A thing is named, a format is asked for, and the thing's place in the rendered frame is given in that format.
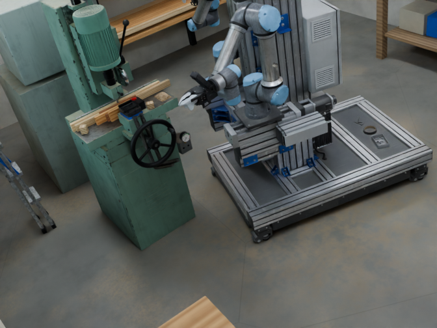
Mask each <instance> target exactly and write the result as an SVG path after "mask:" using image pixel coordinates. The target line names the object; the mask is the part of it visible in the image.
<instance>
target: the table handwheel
mask: <svg viewBox="0 0 437 328"><path fill-rule="evenodd" d="M153 124H162V125H165V126H166V127H168V128H172V129H174V127H173V126H172V125H171V123H169V122H168V121H166V120H163V119H160V118H156V119H152V120H149V121H147V122H145V123H143V125H141V126H140V127H139V128H138V129H137V131H136V132H135V134H134V135H133V138H132V140H131V145H130V152H131V157H132V158H133V160H134V162H135V163H136V164H137V165H139V166H141V167H144V168H153V167H157V166H159V165H161V164H163V163H164V162H165V161H166V160H167V159H168V158H169V157H170V156H171V154H172V153H173V151H174V148H175V145H176V133H175V134H172V133H171V136H172V140H171V144H164V143H160V141H159V140H157V139H156V138H155V137H154V134H153V128H152V125H153ZM148 126H149V127H150V134H151V137H149V136H147V135H146V134H144V136H145V139H146V142H147V143H148V146H149V147H148V149H147V150H146V151H145V153H143V155H141V156H140V158H138V157H137V155H136V151H135V146H136V142H137V139H138V137H139V135H140V134H141V133H142V132H143V131H144V130H145V129H146V128H147V127H148ZM160 146H166V147H169V149H168V152H167V153H166V154H165V155H164V156H163V157H162V158H161V159H160V160H158V161H156V162H153V163H145V162H142V161H141V160H142V159H143V158H144V156H145V155H146V154H147V153H148V152H149V151H150V150H151V149H152V150H157V149H158V148H159V147H160Z"/></svg>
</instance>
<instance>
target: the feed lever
mask: <svg viewBox="0 0 437 328"><path fill-rule="evenodd" d="M123 25H124V30H123V34H122V41H121V45H120V52H119V55H120V59H121V61H120V63H119V64H118V65H117V66H121V65H123V64H125V62H126V61H125V59H124V56H123V55H122V48H123V45H124V38H125V34H126V27H127V26H128V25H129V21H128V20H124V21H123Z"/></svg>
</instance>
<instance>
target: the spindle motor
mask: <svg viewBox="0 0 437 328"><path fill-rule="evenodd" d="M72 18H73V21H74V23H75V27H76V29H77V33H78V35H79V38H80V41H81V44H82V47H83V50H84V52H85V56H86V59H87V61H88V65H89V67H90V69H91V70H93V71H97V72H99V71H104V70H109V69H111V68H114V67H115V66H117V65H118V64H119V63H120V61H121V59H120V55H119V52H118V48H117V46H116V42H115V39H114V36H113V32H112V29H111V25H110V23H109V19H108V16H107V12H106V9H105V7H104V6H102V5H89V6H86V7H83V8H80V9H78V10H76V11H75V12H74V13H73V16H72Z"/></svg>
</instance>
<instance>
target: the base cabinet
mask: <svg viewBox="0 0 437 328"><path fill-rule="evenodd" d="M70 133H71V135H72V137H73V140H74V143H75V145H76V147H77V150H78V152H79V155H80V157H81V160H82V162H83V165H84V167H85V170H86V173H87V175H88V178H89V180H90V183H91V185H92V188H93V190H94V192H95V195H96V198H97V200H98V202H99V205H100V208H101V210H102V212H103V213H104V214H105V215H106V216H107V217H108V218H109V219H110V220H111V221H112V222H113V223H114V224H115V225H116V226H117V227H118V228H119V229H120V230H121V231H122V232H123V233H124V234H125V235H126V236H127V237H128V238H129V239H130V240H131V241H132V242H133V243H134V244H135V245H136V246H137V247H138V248H139V249H140V250H144V249H145V248H147V247H149V246H150V245H151V244H153V243H155V242H156V241H158V240H159V239H161V238H163V237H164V236H166V235H167V234H169V233H171V232H172V231H173V230H175V229H177V228H178V227H180V226H181V225H183V224H185V223H186V222H187V221H189V220H191V219H192V218H194V217H196V216H195V212H194V208H193V205H192V200H191V196H190V193H189V188H188V185H187V181H186V178H185V173H184V170H183V166H182V163H181V158H180V155H179V151H178V146H177V143H176V145H175V148H174V151H173V153H172V154H171V156H170V157H169V158H168V159H167V161H168V160H171V159H176V158H179V162H177V163H174V166H173V167H167V168H163V169H154V168H144V167H141V166H139V165H137V164H136V163H135V162H134V160H133V158H132V157H131V153H129V154H128V155H126V156H124V157H121V158H120V159H118V160H116V161H114V162H113V163H111V164H110V163H108V162H107V161H106V160H105V159H103V158H102V157H101V156H100V155H99V154H98V153H97V152H96V151H92V152H89V151H88V150H87V149H86V148H85V147H84V146H83V145H81V144H80V143H79V142H78V141H77V140H75V139H74V136H73V133H72V131H71V130H70ZM157 140H159V141H160V143H164V144H171V140H172V136H171V133H170V132H168V133H166V134H164V135H162V136H160V137H158V138H157ZM168 149H169V147H166V146H160V147H159V148H158V150H159V152H160V155H161V157H163V156H164V155H165V154H166V153H167V152H168ZM135 151H136V155H137V157H138V158H140V156H141V155H143V153H145V151H146V149H145V147H144V146H142V147H140V148H138V149H136V150H135Z"/></svg>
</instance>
